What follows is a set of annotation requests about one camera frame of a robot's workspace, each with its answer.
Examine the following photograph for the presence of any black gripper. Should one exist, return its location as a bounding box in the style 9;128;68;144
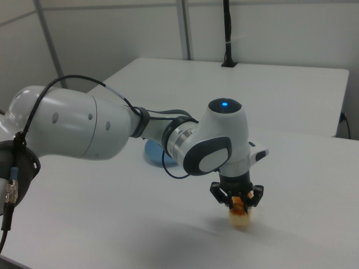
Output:
210;170;265;217

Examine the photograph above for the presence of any glazed bread roll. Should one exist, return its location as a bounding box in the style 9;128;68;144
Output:
229;196;252;229

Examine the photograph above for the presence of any blue oval plate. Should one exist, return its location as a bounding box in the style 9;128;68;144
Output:
143;140;181;169

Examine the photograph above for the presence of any black vertical pole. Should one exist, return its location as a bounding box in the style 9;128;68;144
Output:
222;0;234;64

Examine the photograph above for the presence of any black wall power cable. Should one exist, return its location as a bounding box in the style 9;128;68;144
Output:
339;112;352;138

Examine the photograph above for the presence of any wide grey partition post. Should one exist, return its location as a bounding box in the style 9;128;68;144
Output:
176;0;195;61

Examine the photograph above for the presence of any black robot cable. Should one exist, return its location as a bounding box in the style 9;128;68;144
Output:
0;75;222;251

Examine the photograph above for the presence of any black ring mount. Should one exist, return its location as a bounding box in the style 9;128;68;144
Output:
0;139;43;210

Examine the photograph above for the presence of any silver cable connector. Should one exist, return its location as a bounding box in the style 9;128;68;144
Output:
3;166;21;232

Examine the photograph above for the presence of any slim grey partition post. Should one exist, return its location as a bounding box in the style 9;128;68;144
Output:
33;0;68;90

